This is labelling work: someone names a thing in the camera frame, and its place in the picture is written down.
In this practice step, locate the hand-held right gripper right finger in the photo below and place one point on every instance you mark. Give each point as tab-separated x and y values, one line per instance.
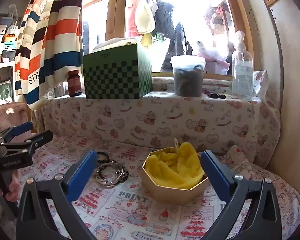
215	172

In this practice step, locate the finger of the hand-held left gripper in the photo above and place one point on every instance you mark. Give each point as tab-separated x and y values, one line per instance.
42	137
20	128

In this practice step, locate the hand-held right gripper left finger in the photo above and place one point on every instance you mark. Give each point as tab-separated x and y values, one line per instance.
82	172

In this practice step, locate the silver bangle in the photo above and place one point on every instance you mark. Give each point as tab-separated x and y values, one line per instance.
109	164

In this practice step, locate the gold octagonal box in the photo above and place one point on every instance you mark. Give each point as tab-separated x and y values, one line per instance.
170	192

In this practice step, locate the person's left hand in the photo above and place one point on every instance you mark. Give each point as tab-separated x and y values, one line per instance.
14	187

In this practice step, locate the yellow cloth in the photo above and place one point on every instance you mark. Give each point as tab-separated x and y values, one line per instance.
175	170

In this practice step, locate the metal cup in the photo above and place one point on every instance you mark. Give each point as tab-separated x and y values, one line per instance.
61	91

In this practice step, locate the printed tablecloth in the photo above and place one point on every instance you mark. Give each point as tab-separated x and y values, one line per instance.
130	205

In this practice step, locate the brown bottle with red lid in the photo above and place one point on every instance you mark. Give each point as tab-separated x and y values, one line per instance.
74	85

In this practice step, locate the bear print cloth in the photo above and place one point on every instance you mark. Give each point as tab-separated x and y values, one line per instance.
165	115

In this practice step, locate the dark hair clip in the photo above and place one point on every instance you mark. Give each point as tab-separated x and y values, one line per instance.
217	96

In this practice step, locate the stack of small boxes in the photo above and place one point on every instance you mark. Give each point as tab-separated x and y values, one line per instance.
2	42

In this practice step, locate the green checkered box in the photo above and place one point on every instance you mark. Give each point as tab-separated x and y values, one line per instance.
115	77

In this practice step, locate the plastic tub with dark contents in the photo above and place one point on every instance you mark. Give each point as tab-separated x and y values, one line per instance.
187	80

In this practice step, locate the clear plastic bag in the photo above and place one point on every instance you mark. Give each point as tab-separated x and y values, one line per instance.
261	82

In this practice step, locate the clear pump bottle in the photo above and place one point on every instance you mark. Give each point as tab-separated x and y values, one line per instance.
242	75

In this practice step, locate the striped curtain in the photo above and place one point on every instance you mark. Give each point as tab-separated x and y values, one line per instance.
60	30

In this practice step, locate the white paper sheet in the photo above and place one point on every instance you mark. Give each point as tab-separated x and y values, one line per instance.
110	43

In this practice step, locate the pink plastic bag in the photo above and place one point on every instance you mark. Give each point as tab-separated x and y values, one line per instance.
212	55

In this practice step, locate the black hanging garment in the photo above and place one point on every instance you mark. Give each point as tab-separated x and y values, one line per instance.
170	25

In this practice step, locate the cream hanging garment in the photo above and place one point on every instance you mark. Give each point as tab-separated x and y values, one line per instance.
145	15

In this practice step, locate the wooden window frame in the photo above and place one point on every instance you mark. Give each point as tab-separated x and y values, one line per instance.
116	17

